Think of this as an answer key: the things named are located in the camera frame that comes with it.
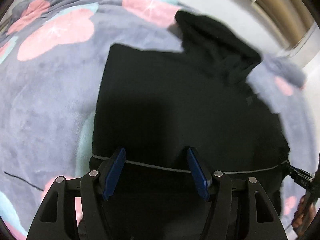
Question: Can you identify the black hooded sweatshirt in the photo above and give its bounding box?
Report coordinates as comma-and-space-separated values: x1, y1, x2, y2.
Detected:
90, 11, 290, 239

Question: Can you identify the person's right hand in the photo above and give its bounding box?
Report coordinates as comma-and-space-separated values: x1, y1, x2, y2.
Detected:
291, 196, 316, 232

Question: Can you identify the grey floral fleece blanket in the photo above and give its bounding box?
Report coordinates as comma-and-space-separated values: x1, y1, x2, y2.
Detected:
1, 0, 319, 239

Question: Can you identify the beige window curtain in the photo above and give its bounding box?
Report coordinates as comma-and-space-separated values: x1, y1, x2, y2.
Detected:
224, 0, 318, 53

